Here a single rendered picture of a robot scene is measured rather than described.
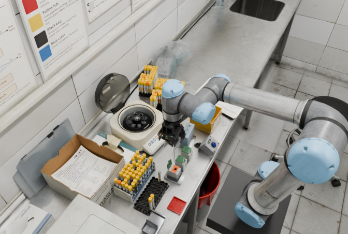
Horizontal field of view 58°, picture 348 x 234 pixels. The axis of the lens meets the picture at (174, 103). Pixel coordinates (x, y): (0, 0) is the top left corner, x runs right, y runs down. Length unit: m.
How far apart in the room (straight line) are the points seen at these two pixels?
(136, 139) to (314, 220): 1.57
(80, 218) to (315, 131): 0.79
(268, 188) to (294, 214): 1.53
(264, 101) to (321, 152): 0.26
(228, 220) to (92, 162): 0.68
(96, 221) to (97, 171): 0.43
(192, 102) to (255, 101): 0.20
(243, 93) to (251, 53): 1.29
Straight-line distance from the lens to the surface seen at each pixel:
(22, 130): 1.42
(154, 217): 1.41
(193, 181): 1.54
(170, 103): 1.06
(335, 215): 2.71
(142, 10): 1.81
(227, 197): 1.43
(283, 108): 1.01
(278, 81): 3.54
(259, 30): 2.60
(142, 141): 1.57
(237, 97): 1.06
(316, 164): 0.87
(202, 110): 1.01
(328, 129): 0.91
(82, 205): 1.18
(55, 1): 1.31
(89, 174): 1.53
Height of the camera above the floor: 2.20
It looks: 45 degrees down
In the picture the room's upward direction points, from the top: 1 degrees clockwise
